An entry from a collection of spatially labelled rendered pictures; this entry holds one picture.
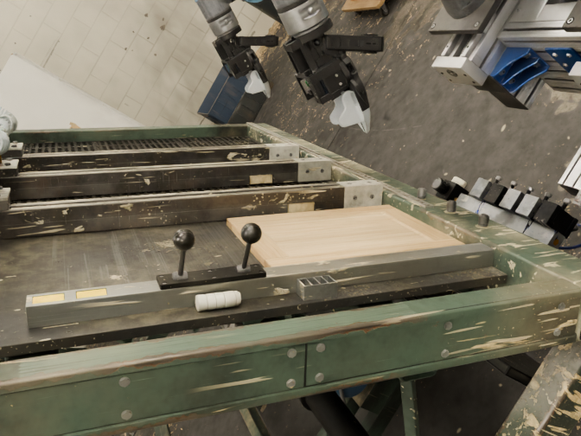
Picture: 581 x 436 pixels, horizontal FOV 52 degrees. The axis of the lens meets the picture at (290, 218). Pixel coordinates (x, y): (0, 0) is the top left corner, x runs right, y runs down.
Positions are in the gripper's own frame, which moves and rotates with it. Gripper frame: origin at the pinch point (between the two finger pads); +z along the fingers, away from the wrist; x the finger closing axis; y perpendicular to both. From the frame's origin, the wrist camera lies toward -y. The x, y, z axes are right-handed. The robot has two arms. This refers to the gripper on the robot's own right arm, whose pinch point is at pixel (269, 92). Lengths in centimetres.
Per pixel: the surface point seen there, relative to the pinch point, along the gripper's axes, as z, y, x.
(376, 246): 32, 8, 50
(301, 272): 18, 28, 64
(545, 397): 60, 2, 86
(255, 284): 14, 37, 64
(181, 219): 12.3, 40.6, 14.7
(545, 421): 62, 5, 88
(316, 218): 29.5, 11.3, 24.4
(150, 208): 5.4, 45.7, 14.7
